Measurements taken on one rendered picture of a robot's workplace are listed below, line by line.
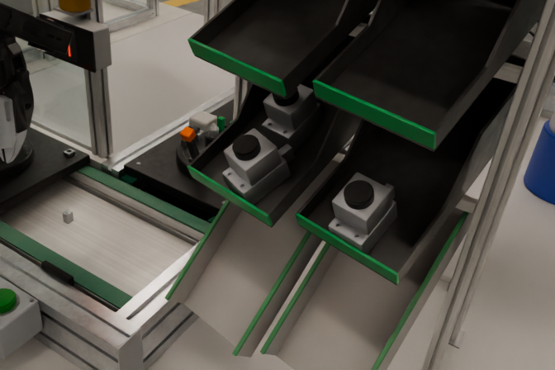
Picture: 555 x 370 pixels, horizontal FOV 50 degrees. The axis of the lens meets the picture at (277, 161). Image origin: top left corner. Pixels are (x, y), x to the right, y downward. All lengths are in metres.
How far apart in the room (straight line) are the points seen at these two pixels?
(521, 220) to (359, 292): 0.68
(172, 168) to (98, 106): 0.18
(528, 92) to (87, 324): 0.62
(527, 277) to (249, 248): 0.61
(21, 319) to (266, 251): 0.35
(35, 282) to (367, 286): 0.49
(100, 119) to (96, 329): 0.44
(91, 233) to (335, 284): 0.48
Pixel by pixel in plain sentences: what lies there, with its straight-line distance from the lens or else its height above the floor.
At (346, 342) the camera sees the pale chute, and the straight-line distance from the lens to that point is 0.76.
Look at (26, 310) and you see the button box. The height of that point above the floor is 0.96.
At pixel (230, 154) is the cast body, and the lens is 0.65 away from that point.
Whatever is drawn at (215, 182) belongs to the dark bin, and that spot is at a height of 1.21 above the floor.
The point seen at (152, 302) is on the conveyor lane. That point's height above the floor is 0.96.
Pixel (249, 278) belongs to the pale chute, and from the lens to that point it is 0.80.
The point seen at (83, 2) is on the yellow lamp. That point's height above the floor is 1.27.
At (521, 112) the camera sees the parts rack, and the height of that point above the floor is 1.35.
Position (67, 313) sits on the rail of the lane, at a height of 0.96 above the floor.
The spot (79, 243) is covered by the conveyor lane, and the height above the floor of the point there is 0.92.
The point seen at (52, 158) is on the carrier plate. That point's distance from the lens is 1.19.
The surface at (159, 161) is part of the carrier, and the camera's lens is 1.16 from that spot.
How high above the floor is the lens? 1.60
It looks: 33 degrees down
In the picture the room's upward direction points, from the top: 6 degrees clockwise
